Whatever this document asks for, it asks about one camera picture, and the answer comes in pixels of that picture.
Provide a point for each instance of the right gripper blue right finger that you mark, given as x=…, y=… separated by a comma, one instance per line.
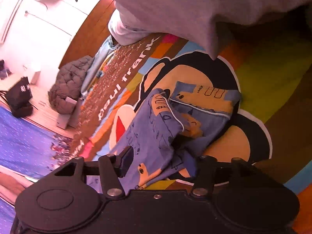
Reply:
x=205, y=177

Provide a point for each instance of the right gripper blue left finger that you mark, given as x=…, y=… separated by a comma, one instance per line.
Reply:
x=111, y=169

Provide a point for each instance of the blue patterned children's pants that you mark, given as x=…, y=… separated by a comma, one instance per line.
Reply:
x=169, y=131

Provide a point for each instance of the grey bedside table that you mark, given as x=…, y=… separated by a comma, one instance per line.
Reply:
x=70, y=116

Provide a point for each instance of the blue dotted wardrobe curtain right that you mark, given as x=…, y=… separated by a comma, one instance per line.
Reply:
x=29, y=149

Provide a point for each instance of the colourful paul frank bedspread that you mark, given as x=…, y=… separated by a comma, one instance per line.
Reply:
x=258, y=93

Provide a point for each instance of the white box on cabinet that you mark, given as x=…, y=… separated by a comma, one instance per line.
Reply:
x=32, y=73

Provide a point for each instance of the black tote bag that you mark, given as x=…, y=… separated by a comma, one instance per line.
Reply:
x=18, y=98

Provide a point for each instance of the light blue pillow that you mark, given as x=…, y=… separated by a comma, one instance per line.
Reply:
x=105, y=50

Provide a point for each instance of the wooden headboard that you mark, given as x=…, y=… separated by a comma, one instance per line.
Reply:
x=91, y=34

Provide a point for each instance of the grey lilac duvet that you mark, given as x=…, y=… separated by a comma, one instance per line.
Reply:
x=194, y=20

